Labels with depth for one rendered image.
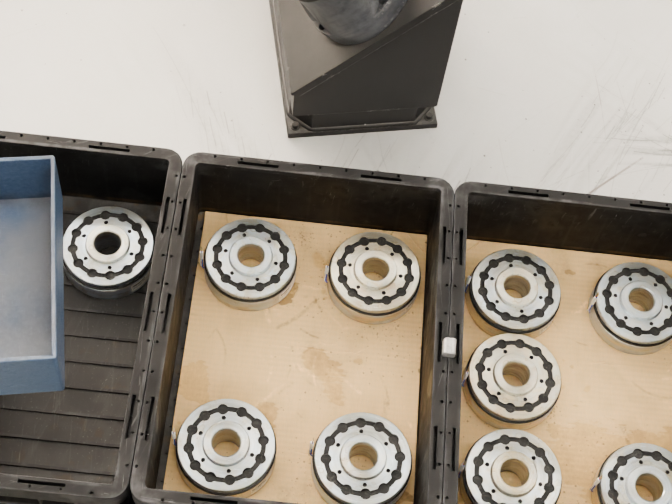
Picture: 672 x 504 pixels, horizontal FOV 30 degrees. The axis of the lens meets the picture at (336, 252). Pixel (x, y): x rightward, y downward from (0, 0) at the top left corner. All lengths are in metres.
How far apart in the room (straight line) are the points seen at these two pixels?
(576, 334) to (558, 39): 0.54
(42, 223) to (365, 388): 0.40
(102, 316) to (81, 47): 0.49
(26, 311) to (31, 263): 0.05
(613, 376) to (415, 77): 0.46
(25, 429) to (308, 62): 0.58
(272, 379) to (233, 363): 0.05
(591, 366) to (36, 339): 0.62
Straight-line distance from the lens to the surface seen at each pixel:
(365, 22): 1.52
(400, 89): 1.63
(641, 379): 1.44
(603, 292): 1.45
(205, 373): 1.38
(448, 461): 1.25
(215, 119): 1.70
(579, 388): 1.42
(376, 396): 1.37
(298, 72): 1.61
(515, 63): 1.80
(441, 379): 1.28
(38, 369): 1.08
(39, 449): 1.36
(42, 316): 1.15
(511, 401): 1.36
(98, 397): 1.37
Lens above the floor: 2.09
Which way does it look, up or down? 61 degrees down
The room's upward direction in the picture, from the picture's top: 9 degrees clockwise
